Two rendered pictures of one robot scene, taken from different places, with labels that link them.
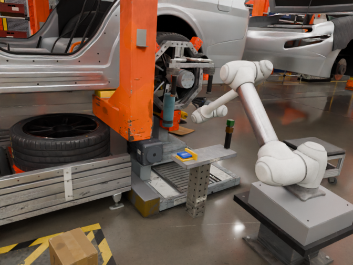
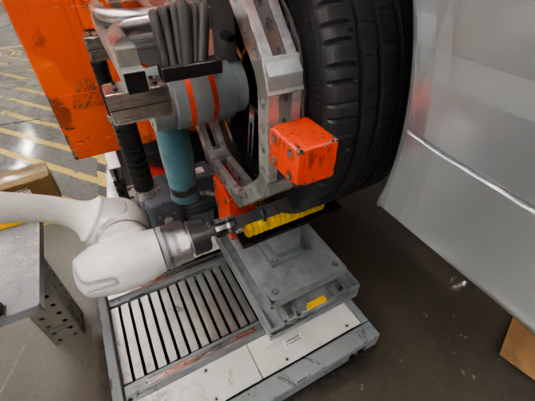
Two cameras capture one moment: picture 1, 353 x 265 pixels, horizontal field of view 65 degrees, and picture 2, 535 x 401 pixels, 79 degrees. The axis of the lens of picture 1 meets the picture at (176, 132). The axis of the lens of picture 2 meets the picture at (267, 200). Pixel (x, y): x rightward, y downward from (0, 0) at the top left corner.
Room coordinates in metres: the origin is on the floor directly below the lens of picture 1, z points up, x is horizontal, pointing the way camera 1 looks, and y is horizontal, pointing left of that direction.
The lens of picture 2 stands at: (2.48, -0.66, 1.13)
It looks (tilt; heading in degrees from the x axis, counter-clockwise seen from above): 41 degrees down; 98
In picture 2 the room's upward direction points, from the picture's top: straight up
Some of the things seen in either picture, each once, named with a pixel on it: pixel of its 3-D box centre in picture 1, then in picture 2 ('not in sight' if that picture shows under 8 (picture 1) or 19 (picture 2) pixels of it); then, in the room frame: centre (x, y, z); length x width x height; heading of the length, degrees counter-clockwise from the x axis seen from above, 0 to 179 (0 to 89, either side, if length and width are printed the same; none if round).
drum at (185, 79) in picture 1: (180, 78); (193, 92); (2.22, 0.00, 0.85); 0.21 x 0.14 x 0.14; 36
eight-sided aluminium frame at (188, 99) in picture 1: (175, 76); (224, 86); (2.28, 0.05, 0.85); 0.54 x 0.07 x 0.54; 126
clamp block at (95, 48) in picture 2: (172, 70); (107, 44); (2.01, 0.06, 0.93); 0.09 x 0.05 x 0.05; 36
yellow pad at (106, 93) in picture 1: (105, 92); not in sight; (2.13, 0.57, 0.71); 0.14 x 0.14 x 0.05; 36
